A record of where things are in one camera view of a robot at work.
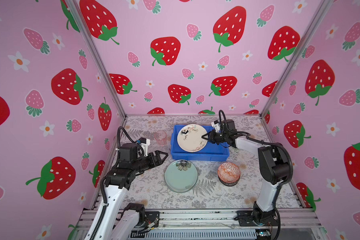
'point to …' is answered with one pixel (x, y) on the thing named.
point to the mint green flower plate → (181, 175)
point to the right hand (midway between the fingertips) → (202, 136)
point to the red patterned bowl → (229, 174)
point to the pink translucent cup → (161, 137)
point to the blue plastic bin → (212, 152)
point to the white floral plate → (189, 138)
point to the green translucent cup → (239, 138)
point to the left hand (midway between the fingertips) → (163, 156)
